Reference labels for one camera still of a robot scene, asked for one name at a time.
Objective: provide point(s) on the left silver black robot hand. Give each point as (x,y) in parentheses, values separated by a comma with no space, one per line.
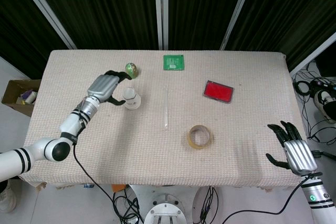
(101,87)

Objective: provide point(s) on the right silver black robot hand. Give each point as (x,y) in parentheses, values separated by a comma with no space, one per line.
(300,155)

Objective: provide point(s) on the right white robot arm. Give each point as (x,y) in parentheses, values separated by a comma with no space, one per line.
(319,200)

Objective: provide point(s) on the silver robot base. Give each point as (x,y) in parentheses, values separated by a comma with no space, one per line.
(165,208)

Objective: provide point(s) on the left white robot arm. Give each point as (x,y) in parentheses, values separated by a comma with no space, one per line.
(50,140)

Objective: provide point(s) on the green gold ball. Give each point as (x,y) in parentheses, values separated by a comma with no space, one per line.
(131,70)

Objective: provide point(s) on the white black sneaker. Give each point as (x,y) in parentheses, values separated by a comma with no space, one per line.
(325,104)

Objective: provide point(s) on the clear plastic tube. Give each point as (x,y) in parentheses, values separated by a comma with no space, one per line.
(166,108)

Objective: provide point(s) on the green circuit board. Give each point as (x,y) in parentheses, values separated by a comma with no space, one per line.
(173,62)

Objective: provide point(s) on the beige checkered tablecloth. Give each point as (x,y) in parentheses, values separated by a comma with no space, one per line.
(162,134)

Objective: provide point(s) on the cardboard box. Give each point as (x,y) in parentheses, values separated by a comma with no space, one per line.
(15,98)

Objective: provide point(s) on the brown tape roll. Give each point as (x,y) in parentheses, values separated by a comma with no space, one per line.
(200,137)

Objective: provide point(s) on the red rectangular tray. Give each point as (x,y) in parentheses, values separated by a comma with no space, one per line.
(218,91)

